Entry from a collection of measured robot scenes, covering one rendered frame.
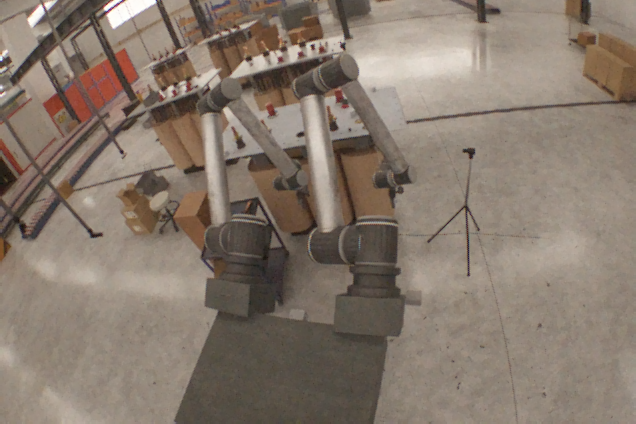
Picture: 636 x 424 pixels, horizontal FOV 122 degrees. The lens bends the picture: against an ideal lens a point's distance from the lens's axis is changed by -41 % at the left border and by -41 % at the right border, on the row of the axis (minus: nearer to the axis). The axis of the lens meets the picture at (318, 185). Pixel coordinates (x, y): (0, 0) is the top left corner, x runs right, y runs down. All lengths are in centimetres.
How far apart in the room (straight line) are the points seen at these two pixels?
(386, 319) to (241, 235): 82
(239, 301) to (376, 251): 70
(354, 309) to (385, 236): 34
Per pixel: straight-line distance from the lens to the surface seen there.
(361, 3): 1411
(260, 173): 271
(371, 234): 130
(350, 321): 128
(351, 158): 249
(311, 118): 153
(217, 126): 190
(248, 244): 155
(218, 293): 157
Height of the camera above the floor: 253
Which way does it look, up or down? 40 degrees down
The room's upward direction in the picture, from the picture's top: 19 degrees counter-clockwise
